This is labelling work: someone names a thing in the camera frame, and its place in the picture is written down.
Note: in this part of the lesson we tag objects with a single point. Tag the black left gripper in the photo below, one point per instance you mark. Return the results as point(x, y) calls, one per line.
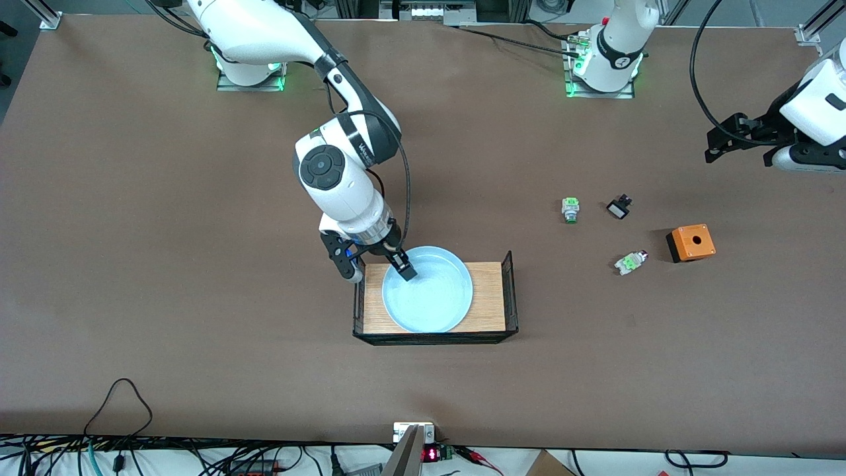
point(769, 127)

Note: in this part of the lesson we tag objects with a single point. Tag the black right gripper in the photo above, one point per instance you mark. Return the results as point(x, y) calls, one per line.
point(384, 247)

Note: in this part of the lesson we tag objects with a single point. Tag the light blue round plate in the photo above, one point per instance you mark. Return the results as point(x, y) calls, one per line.
point(429, 297)

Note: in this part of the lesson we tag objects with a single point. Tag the green white switch part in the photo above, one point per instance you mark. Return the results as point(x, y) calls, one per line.
point(630, 263)

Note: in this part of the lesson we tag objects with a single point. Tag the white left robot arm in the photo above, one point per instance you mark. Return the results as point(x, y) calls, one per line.
point(618, 59)

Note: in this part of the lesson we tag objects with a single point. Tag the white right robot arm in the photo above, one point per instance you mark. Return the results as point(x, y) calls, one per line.
point(344, 192)

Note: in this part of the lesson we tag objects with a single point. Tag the wooden tray black mesh sides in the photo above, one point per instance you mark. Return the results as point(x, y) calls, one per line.
point(489, 297)

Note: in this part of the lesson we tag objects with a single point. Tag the orange box with hole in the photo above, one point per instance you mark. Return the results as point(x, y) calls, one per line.
point(694, 241)

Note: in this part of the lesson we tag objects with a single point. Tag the red digit display module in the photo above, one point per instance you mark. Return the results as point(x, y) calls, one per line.
point(433, 454)

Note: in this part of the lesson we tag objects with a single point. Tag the grey metal bar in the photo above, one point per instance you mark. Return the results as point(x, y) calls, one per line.
point(404, 459)

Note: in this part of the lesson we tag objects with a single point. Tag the brown cardboard piece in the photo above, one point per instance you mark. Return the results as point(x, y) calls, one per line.
point(548, 466)

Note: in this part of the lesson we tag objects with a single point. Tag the small black switch part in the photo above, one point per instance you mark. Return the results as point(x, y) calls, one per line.
point(618, 209)

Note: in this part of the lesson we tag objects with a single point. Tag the aluminium profile rail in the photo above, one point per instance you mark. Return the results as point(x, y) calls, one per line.
point(811, 32)
point(49, 20)

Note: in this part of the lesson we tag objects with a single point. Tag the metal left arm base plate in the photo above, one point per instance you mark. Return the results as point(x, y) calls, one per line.
point(575, 91)

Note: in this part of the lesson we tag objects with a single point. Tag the green push button switch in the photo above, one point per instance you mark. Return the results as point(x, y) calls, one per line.
point(570, 209)

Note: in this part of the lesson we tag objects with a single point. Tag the silver mounting bracket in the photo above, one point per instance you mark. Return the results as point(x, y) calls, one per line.
point(403, 431)

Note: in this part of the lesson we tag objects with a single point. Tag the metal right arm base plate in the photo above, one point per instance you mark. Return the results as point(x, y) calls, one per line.
point(228, 86)

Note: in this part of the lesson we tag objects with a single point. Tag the metal frame with light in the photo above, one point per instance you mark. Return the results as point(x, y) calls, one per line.
point(429, 10)

